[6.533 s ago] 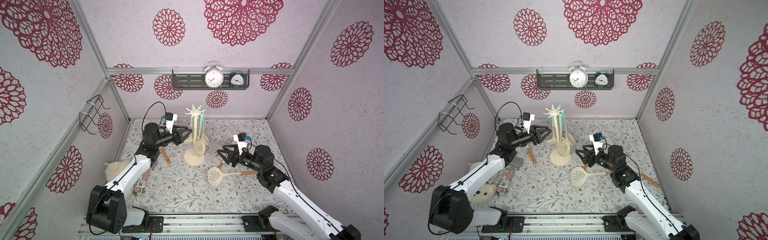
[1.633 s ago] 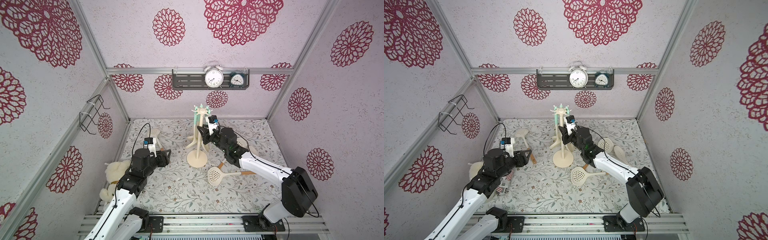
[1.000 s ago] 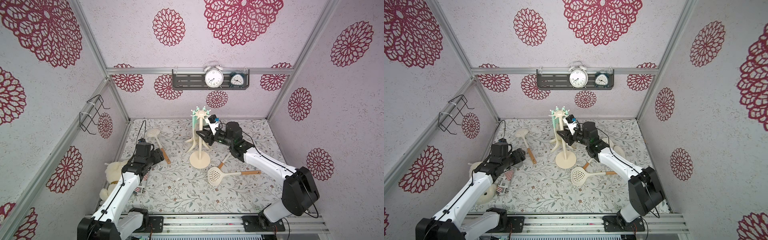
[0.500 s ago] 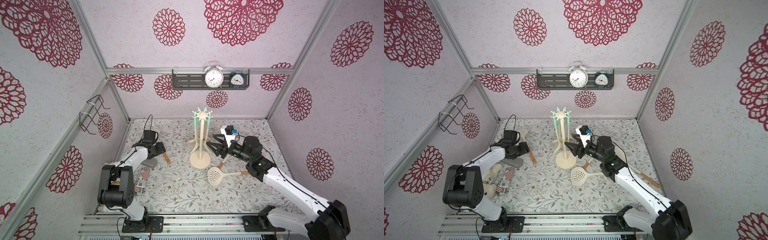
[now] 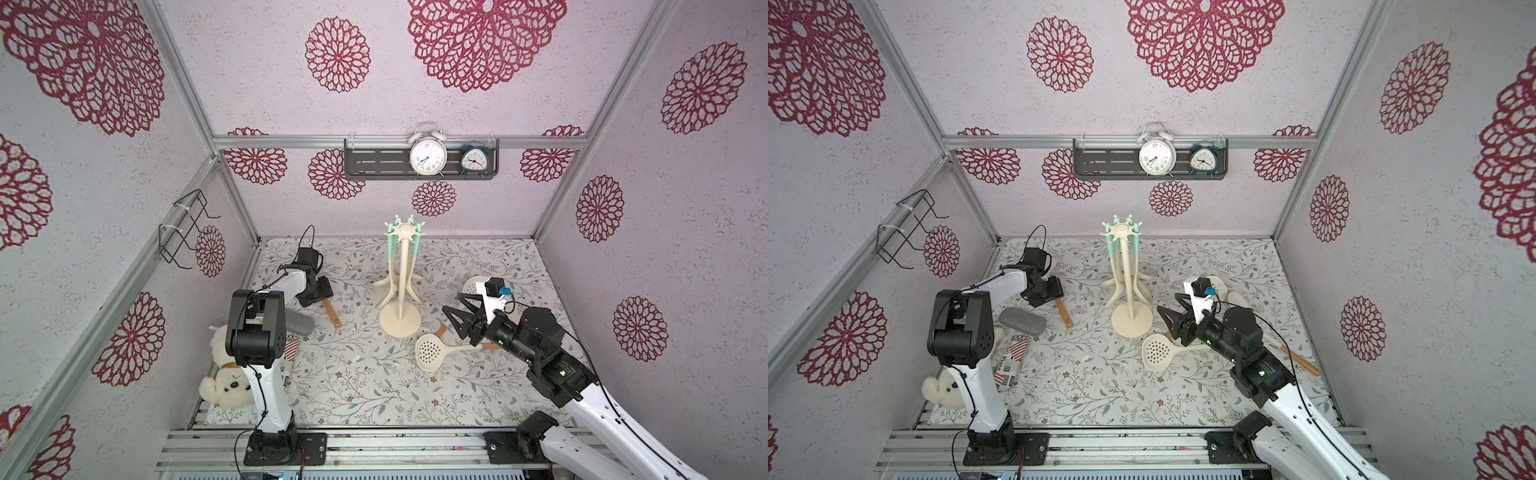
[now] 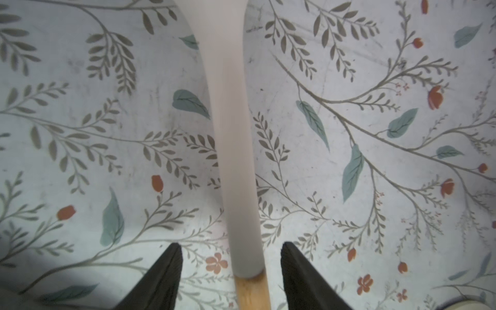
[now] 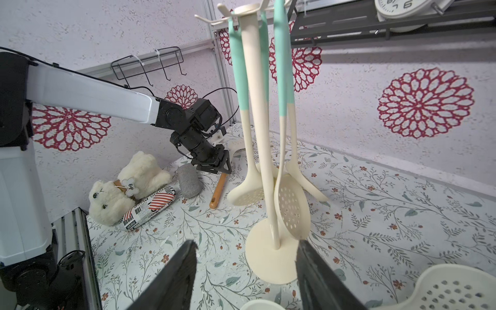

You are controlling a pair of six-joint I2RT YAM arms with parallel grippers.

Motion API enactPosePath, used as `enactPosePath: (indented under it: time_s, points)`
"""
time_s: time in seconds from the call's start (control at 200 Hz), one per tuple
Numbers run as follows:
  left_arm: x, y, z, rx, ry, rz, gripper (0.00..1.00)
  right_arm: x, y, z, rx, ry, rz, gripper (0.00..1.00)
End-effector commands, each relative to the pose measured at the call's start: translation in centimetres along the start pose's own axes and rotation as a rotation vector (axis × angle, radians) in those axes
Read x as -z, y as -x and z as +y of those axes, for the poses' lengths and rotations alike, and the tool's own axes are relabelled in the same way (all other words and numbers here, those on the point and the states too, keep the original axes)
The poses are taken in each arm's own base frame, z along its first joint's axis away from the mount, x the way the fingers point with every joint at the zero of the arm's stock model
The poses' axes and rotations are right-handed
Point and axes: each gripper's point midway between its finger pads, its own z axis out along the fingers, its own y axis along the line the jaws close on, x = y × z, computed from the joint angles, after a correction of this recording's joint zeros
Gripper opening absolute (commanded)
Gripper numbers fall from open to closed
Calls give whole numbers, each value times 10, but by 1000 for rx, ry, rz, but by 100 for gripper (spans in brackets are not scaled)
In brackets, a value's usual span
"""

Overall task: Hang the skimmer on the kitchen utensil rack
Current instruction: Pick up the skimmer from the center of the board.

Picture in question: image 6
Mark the lone skimmer orange handle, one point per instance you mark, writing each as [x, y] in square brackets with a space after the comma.
[218, 26]

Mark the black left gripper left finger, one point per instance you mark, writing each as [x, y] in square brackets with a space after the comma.
[158, 289]

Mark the cream utensil rack stand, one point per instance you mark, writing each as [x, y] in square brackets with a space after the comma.
[465, 303]

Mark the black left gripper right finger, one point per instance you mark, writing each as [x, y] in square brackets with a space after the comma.
[304, 286]

